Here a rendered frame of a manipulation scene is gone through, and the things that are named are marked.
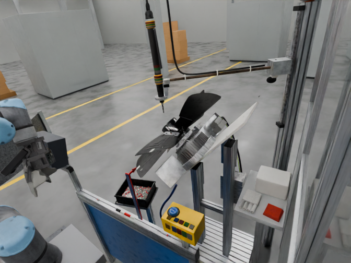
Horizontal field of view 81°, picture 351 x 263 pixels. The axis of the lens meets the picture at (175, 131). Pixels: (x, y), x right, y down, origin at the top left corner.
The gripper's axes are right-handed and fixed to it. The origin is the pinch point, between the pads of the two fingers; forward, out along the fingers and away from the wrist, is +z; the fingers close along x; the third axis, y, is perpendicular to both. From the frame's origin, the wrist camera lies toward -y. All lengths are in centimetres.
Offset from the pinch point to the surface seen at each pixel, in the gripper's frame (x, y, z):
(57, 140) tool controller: 49, -3, -15
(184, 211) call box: -6, 50, 29
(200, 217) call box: -11, 55, 31
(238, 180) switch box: 28, 94, 45
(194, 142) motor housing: 24, 71, 9
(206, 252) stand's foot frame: 60, 65, 111
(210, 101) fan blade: 18, 84, -11
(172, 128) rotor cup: 32, 63, -2
